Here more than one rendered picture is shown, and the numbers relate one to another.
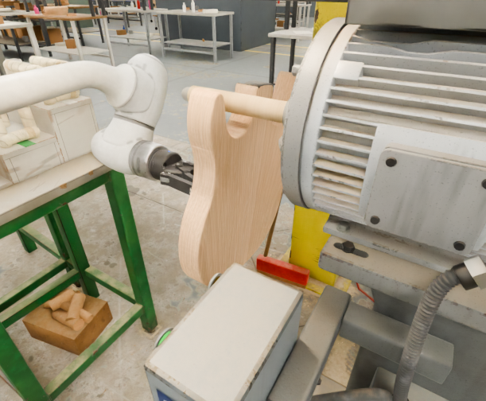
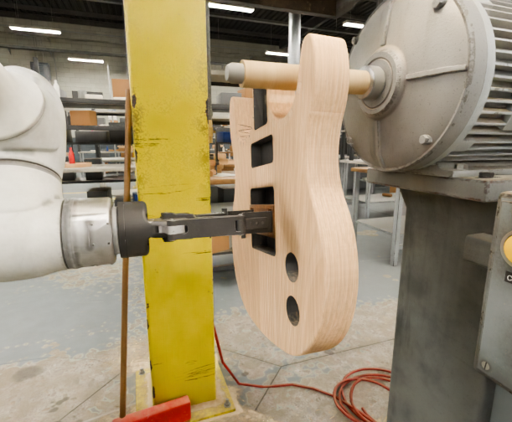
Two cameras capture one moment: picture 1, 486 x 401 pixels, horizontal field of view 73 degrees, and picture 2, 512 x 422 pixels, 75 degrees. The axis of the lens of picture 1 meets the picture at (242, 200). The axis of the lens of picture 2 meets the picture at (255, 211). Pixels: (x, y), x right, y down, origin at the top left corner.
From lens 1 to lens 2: 56 cm
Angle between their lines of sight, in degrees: 52
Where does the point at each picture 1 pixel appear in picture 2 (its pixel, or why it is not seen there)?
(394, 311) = not seen: outside the picture
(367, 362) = not seen: hidden behind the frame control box
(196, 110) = (328, 56)
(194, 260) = (353, 286)
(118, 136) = (14, 194)
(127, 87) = (31, 100)
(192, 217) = (333, 219)
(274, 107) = (358, 73)
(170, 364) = not seen: outside the picture
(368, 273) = not seen: outside the picture
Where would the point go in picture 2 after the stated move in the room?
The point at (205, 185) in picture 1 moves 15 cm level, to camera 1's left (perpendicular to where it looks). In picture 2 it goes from (328, 172) to (243, 183)
